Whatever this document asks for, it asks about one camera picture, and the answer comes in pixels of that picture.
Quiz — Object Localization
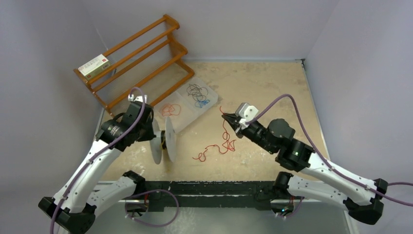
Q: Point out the grey cable spool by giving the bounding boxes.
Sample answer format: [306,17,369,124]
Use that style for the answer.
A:
[150,117,177,164]

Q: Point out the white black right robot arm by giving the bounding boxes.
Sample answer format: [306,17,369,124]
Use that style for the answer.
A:
[222,113,388,225]

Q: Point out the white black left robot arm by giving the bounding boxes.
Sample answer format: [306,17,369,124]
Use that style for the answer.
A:
[38,101,154,234]

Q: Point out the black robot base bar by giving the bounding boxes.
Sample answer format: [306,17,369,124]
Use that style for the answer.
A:
[114,171,305,212]

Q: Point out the clear plastic tray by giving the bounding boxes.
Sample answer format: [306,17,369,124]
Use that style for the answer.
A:
[154,77,218,133]

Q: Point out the orange wooden rack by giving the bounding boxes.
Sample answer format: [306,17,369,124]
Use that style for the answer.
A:
[74,14,195,117]

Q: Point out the white cardboard box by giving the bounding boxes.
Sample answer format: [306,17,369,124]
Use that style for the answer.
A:
[78,54,111,80]

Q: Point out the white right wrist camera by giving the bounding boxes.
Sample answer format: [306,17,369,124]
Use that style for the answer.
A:
[235,102,259,128]

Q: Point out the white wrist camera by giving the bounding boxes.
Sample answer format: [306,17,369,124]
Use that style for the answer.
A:
[235,102,259,128]
[128,94,148,103]

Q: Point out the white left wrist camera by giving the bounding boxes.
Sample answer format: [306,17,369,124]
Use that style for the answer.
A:
[128,94,148,103]

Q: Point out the red cable in tray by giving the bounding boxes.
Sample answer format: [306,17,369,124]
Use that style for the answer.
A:
[160,103,181,117]

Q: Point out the black cable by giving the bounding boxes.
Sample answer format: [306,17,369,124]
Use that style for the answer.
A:
[185,84,210,103]

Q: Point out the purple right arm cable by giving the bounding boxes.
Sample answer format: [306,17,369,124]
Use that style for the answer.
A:
[246,94,413,207]

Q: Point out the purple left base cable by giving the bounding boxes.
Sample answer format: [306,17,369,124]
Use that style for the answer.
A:
[124,189,179,228]

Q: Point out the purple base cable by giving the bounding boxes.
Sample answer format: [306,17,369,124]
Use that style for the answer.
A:
[124,189,179,228]
[275,195,306,220]

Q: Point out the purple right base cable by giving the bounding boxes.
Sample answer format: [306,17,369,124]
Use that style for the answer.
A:
[275,195,306,220]

